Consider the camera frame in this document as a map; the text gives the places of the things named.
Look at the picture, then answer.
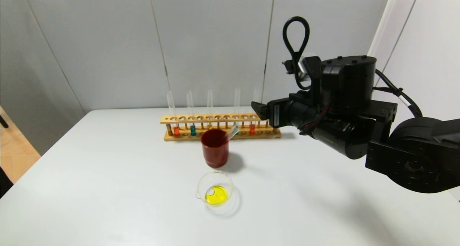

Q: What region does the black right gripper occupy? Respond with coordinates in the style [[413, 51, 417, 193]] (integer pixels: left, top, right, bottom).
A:
[[250, 97, 322, 137]]

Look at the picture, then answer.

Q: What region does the test tube with red liquid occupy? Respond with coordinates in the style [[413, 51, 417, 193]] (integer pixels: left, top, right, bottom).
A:
[[249, 88, 260, 135]]

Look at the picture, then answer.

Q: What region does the test tube with yellow liquid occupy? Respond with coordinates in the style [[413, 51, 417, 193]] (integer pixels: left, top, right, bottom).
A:
[[207, 90, 213, 130], [226, 125, 240, 142]]

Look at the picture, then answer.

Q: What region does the test tube with blue liquid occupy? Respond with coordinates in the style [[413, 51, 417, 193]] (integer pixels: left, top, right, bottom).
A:
[[233, 88, 240, 135], [186, 91, 197, 136]]

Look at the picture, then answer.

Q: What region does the wooden test tube rack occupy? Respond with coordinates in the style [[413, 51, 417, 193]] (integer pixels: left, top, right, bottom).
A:
[[160, 112, 282, 142]]

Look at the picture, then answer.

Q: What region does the test tube with orange liquid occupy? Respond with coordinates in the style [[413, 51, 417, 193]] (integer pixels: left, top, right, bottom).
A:
[[166, 91, 180, 137]]

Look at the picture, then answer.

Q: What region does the red plastic cup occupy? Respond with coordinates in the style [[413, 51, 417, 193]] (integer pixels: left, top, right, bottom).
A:
[[200, 128, 230, 168]]

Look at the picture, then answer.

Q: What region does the clear glass bowl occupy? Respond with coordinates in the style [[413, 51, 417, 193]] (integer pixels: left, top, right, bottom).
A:
[[195, 170, 236, 207]]

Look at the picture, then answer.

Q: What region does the large dark object beside table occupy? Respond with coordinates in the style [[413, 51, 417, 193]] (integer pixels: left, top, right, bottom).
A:
[[0, 166, 14, 198]]

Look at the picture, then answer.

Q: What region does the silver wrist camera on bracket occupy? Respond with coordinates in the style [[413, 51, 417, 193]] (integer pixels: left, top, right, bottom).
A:
[[282, 56, 322, 92]]

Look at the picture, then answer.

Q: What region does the black camera cable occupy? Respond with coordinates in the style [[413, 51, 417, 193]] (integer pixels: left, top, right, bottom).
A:
[[282, 17, 423, 118]]

